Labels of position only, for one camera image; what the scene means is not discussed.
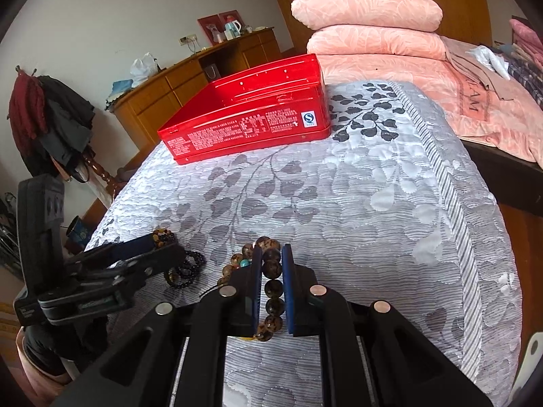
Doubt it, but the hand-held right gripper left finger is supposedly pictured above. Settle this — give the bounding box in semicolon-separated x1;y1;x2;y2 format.
51;244;261;407

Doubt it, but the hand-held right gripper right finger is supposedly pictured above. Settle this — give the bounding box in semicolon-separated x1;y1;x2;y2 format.
282;244;495;407

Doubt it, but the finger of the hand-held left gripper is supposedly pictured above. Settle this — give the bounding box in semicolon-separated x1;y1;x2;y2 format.
65;233;156;270
80;244;187;290

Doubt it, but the amber bead necklace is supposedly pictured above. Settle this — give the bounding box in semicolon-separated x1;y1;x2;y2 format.
153;228;181;289

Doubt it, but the large brown bead bracelet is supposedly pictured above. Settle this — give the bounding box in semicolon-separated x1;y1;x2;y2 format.
217;236;284;342

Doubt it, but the black bead bracelet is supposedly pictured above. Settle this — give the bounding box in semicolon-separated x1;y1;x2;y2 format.
175;250;207;290

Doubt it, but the red tin box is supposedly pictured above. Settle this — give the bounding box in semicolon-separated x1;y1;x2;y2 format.
157;53;332;166

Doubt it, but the person's left forearm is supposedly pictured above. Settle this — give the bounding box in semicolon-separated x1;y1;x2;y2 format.
15;318;92;388

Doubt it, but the blue printed cup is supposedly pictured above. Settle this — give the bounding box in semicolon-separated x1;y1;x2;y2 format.
65;216;91;243

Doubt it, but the wooden coat rack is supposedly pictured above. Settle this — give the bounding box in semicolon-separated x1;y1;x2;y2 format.
15;65;128;206

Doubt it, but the black coat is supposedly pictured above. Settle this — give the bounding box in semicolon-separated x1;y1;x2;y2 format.
25;75;95;172

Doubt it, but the grey leaf-pattern quilt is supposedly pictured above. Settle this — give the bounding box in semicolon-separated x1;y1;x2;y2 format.
85;80;524;407

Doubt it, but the teal cloth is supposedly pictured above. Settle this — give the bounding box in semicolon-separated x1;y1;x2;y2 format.
105;78;136;111

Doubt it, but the wooden sideboard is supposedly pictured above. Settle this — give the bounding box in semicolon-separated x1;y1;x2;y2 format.
110;26;283;149

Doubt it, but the white plastic bag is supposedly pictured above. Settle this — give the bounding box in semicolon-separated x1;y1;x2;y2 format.
129;52;161;88

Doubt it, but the pink bedspread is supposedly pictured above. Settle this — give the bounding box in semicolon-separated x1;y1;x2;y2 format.
316;36;543;162

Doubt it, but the pink folded quilt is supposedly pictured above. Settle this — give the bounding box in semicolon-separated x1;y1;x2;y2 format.
306;24;448;61
291;0;443;32

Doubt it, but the taupe cloth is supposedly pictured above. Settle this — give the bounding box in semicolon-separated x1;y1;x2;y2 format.
443;38;514;94

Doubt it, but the white cloth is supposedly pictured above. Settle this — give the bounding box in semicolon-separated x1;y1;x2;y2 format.
467;44;510;80

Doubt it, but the plaid clothing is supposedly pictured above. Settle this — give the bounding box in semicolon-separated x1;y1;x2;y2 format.
507;53;543;106

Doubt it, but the pink folded clothing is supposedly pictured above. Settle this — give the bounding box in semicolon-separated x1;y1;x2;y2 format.
509;18;543;66

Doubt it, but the dark wooden bed frame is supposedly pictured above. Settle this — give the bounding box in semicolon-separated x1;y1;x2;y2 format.
462;136;543;221

